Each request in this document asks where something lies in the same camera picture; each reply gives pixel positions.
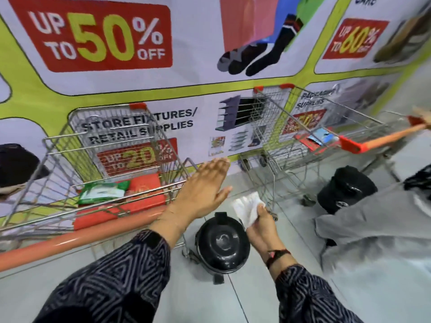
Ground person's right hand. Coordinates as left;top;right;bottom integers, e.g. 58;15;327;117
246;204;287;257

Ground person's left hand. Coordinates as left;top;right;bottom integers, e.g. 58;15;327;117
168;157;233;229

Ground white wipe cloth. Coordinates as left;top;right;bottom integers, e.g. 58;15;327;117
231;192;267;230

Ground black trash bin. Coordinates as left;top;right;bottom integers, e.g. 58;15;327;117
316;166;378;215
194;211;251;285

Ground green wet wipe packet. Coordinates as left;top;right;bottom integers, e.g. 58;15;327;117
77;180;131;205

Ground silver shopping cart orange handle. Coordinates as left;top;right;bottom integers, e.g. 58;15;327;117
0;102;202;273
237;83;431;221

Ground person's right forearm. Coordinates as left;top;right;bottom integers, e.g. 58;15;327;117
266;252;364;323

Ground red cart seat panel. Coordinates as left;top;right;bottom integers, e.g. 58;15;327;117
295;131;337;154
73;173;167;231

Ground black red wristband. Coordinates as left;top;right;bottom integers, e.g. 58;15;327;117
265;249;292;270

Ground blue packet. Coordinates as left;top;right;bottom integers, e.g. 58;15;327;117
308;127;340;147

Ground printed wall banner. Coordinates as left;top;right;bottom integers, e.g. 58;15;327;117
0;0;431;226

